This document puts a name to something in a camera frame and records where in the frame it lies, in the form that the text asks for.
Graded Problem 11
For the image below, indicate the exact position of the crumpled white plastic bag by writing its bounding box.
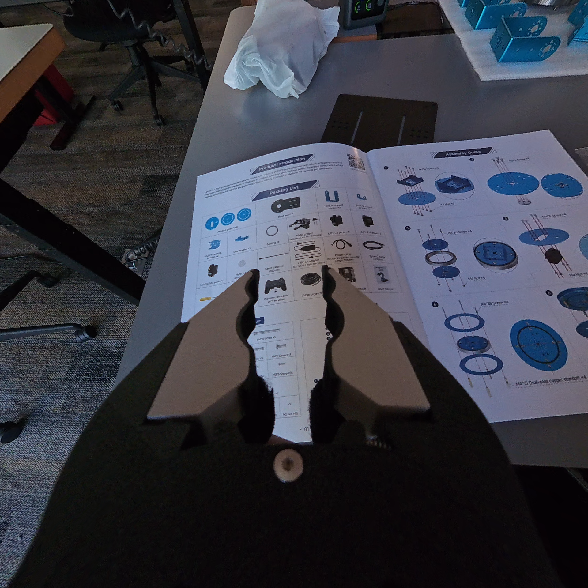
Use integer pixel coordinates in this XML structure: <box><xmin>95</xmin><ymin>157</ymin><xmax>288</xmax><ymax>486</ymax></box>
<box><xmin>223</xmin><ymin>0</ymin><xmax>341</xmax><ymax>99</ymax></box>

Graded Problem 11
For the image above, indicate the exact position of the black office chair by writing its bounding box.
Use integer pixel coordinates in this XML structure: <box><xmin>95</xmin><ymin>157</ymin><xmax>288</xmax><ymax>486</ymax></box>
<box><xmin>62</xmin><ymin>0</ymin><xmax>213</xmax><ymax>126</ymax></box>

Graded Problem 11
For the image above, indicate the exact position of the row of blue long brackets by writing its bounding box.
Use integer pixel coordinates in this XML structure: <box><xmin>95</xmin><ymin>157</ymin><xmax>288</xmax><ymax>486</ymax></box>
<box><xmin>457</xmin><ymin>0</ymin><xmax>588</xmax><ymax>64</ymax></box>

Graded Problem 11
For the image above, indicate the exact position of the wooden side table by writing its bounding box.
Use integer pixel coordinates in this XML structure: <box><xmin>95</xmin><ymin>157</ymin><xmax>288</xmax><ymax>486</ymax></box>
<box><xmin>0</xmin><ymin>23</ymin><xmax>76</xmax><ymax>152</ymax></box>

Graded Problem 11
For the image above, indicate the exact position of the white foam sheet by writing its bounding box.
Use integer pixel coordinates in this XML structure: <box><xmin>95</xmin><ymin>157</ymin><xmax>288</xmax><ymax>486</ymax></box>
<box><xmin>438</xmin><ymin>0</ymin><xmax>588</xmax><ymax>83</ymax></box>

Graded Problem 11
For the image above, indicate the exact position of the black desk leg frame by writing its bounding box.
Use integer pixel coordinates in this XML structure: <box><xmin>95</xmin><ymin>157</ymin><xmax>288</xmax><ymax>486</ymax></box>
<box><xmin>0</xmin><ymin>177</ymin><xmax>148</xmax><ymax>307</ymax></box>

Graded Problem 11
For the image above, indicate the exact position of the grey chair base with casters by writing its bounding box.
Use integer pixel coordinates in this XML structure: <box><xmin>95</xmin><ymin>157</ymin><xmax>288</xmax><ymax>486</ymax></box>
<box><xmin>0</xmin><ymin>269</ymin><xmax>98</xmax><ymax>344</ymax></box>

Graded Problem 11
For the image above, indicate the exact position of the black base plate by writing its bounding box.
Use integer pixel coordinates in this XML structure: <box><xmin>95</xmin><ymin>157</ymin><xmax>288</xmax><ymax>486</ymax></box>
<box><xmin>320</xmin><ymin>94</ymin><xmax>437</xmax><ymax>148</ymax></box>

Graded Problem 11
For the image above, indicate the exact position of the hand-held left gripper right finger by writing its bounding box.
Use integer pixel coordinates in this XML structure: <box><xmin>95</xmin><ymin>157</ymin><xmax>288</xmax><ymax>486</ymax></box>
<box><xmin>309</xmin><ymin>266</ymin><xmax>432</xmax><ymax>444</ymax></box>

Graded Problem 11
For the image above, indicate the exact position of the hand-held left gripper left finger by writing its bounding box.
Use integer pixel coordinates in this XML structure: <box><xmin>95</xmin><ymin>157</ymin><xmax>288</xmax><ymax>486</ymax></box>
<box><xmin>146</xmin><ymin>269</ymin><xmax>276</xmax><ymax>444</ymax></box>

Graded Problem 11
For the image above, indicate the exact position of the white instruction manual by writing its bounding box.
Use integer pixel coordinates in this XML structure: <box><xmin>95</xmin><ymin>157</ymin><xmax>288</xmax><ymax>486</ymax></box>
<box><xmin>180</xmin><ymin>130</ymin><xmax>588</xmax><ymax>445</ymax></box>

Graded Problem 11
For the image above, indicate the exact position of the grey desk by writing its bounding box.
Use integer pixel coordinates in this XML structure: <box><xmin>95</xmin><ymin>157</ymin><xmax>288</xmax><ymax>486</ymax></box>
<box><xmin>114</xmin><ymin>7</ymin><xmax>588</xmax><ymax>470</ymax></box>

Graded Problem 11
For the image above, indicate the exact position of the grey power station with display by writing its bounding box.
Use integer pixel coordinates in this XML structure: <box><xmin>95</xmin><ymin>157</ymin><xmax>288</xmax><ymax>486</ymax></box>
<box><xmin>337</xmin><ymin>0</ymin><xmax>390</xmax><ymax>31</ymax></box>

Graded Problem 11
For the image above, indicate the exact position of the black coiled cable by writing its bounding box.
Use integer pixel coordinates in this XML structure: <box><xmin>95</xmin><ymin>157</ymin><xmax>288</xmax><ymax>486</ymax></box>
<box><xmin>107</xmin><ymin>0</ymin><xmax>213</xmax><ymax>70</ymax></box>

